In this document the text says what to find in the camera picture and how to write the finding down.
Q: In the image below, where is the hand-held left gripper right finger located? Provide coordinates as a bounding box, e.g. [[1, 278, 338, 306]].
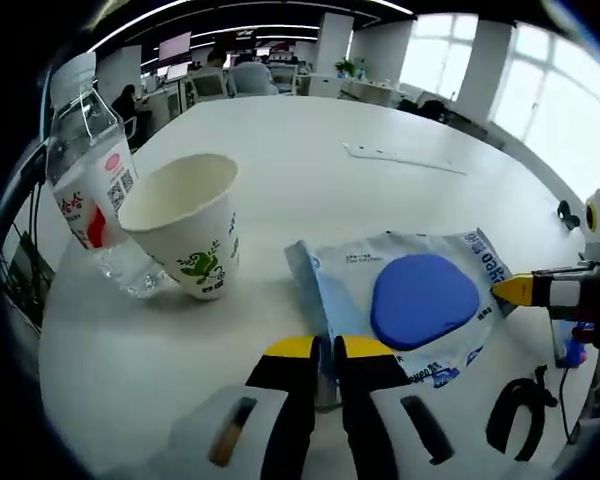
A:
[[332, 334, 457, 474]]

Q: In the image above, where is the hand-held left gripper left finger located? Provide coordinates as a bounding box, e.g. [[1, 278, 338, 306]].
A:
[[207, 335, 325, 474]]

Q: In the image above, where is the wet wipes pack blue lid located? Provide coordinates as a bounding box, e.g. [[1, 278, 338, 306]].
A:
[[283, 227, 514, 392]]

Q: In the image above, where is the white paper cup green print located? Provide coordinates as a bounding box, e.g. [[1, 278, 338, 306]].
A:
[[116, 153, 242, 301]]

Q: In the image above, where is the clear plastic water bottle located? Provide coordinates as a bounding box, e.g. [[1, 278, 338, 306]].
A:
[[43, 52, 172, 300]]

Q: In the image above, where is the small black object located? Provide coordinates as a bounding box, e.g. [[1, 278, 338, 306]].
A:
[[556, 199, 584, 232]]

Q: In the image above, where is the potted green plant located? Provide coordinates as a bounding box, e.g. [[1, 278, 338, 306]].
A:
[[335, 56, 367, 79]]

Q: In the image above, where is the black tripod stand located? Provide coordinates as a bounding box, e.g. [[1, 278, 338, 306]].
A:
[[1, 148, 52, 332]]

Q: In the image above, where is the pink desktop monitor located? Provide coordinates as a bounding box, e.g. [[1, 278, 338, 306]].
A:
[[158, 31, 194, 62]]

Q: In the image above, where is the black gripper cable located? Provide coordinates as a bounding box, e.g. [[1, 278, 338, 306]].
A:
[[557, 363, 589, 447]]

